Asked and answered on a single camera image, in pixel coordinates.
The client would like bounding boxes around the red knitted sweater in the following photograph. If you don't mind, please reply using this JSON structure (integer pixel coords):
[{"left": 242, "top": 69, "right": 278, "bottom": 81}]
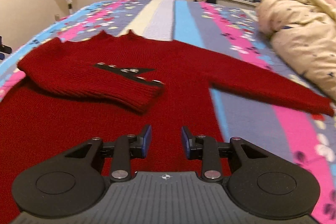
[{"left": 1, "top": 32, "right": 334, "bottom": 223}]

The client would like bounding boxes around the cream star-patterned duvet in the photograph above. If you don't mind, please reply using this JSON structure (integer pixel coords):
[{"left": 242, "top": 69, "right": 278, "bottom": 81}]
[{"left": 256, "top": 0, "right": 335, "bottom": 100}]

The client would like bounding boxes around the colourful floral bed sheet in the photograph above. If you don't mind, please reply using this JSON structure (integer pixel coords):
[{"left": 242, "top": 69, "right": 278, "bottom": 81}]
[{"left": 1, "top": 0, "right": 335, "bottom": 223}]

